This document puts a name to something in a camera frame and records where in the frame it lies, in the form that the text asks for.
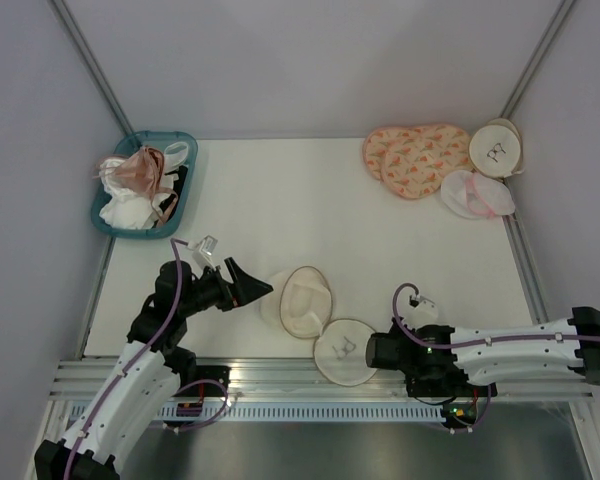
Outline white bra in basket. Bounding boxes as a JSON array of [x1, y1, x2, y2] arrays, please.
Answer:
[[97, 141, 190, 230]]

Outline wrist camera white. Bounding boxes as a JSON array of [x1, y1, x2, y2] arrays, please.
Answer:
[[408, 296, 439, 329], [186, 235, 218, 272]]

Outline round mesh bag at corner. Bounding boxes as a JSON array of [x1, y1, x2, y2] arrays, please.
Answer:
[[468, 118, 524, 180]]

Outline teal plastic basket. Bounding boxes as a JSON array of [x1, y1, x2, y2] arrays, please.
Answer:
[[90, 130, 198, 240]]

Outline floral heart laundry bag back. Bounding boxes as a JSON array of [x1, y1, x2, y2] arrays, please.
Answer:
[[362, 123, 456, 179]]

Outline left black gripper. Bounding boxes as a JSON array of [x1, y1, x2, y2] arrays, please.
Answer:
[[179, 257, 273, 317]]

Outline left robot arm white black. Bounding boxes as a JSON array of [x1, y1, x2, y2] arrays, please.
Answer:
[[34, 258, 273, 479]]

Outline aluminium rail front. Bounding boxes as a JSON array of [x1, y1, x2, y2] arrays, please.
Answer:
[[49, 357, 593, 403]]

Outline black garment in basket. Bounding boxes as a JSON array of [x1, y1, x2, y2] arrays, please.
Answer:
[[159, 165, 189, 223]]

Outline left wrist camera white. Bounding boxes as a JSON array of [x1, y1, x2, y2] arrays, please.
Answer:
[[186, 235, 218, 272]]

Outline white slotted cable duct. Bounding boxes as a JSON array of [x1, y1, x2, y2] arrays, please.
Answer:
[[157, 403, 444, 422]]

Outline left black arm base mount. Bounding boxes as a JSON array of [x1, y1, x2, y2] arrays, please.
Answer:
[[175, 365, 231, 399]]

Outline pink satin bra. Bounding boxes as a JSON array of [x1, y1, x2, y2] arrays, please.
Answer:
[[92, 145, 181, 221]]

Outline white mesh bag pink trim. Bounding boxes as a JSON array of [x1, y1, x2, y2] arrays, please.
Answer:
[[440, 170, 515, 220]]

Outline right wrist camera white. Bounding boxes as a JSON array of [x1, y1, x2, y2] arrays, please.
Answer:
[[408, 296, 439, 329]]

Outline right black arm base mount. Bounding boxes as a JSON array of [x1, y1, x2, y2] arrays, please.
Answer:
[[404, 368, 488, 399]]

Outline floral heart laundry bag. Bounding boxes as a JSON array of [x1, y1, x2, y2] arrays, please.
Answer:
[[380, 124, 472, 200], [362, 123, 456, 179]]

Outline round mesh laundry bag glasses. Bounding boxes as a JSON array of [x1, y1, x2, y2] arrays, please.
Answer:
[[260, 265, 376, 387]]

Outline floral heart laundry bag front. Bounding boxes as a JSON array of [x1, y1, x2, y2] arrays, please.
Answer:
[[380, 124, 472, 200]]

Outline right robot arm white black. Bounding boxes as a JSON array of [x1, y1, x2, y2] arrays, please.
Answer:
[[365, 306, 600, 397]]

